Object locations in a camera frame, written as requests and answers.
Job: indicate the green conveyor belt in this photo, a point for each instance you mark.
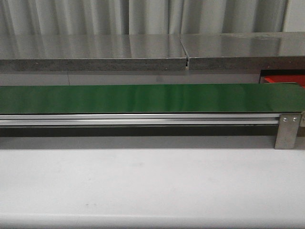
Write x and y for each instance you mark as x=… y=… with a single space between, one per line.
x=153 y=98

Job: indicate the grey stone counter slab right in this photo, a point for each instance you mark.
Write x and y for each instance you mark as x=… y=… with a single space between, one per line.
x=245 y=51

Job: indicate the grey stone counter slab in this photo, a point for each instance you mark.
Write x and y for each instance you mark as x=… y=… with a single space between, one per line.
x=83 y=53
x=245 y=51

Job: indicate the grey stone counter slab left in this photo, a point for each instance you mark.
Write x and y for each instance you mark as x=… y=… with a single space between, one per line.
x=83 y=53

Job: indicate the red plastic tray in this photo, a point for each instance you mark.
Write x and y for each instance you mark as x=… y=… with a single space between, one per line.
x=299 y=79

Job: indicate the grey pleated curtain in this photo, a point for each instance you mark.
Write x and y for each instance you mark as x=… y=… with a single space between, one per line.
x=46 y=17

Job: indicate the steel conveyor support bracket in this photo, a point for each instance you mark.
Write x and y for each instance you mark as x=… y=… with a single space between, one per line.
x=288 y=126

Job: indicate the aluminium conveyor side rail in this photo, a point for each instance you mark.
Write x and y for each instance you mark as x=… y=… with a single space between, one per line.
x=137 y=119

